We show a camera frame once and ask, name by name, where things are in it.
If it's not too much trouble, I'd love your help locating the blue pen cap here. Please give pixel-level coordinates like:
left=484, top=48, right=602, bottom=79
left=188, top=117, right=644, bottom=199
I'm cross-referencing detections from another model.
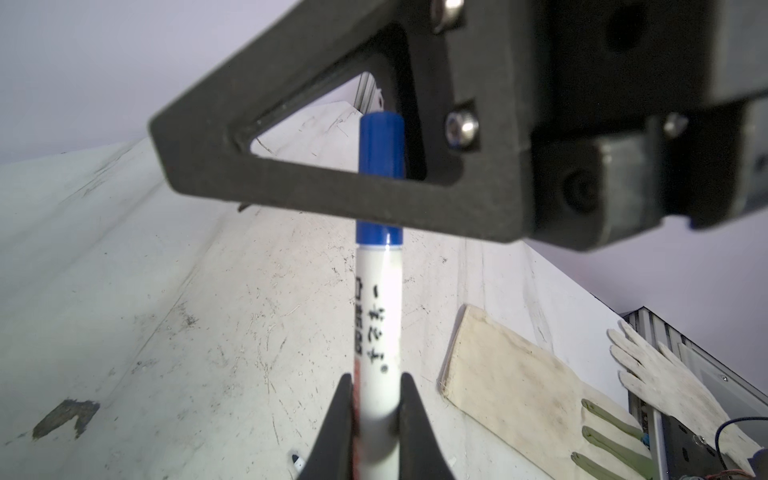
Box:
left=356, top=111, right=405, bottom=248

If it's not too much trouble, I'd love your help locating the white marker pen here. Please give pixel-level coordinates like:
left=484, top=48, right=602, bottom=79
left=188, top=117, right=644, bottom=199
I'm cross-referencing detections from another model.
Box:
left=353, top=245, right=403, bottom=479

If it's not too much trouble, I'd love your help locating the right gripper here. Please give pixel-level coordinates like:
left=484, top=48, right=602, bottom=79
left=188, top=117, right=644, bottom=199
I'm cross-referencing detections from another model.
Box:
left=515, top=1, right=767, bottom=251

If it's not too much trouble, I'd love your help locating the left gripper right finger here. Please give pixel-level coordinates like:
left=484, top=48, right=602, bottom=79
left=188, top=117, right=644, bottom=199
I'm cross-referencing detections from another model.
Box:
left=398, top=373, right=454, bottom=480

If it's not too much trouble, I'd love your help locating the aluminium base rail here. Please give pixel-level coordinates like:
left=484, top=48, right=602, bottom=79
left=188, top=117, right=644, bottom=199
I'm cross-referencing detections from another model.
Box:
left=609, top=307, right=767, bottom=479

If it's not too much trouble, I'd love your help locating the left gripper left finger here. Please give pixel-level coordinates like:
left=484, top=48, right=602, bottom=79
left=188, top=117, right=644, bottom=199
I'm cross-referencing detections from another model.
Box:
left=298, top=373, right=354, bottom=480

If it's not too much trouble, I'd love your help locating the white knit glove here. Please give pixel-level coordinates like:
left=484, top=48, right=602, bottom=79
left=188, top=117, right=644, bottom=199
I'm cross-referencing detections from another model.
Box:
left=607, top=321, right=762, bottom=473

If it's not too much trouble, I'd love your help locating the beige green work glove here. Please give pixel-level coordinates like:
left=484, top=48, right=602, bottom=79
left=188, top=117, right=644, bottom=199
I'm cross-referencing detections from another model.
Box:
left=440, top=305, right=655, bottom=479

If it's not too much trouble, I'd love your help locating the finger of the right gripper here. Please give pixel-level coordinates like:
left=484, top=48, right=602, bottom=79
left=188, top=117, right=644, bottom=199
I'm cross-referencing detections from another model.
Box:
left=149, top=1, right=534, bottom=243

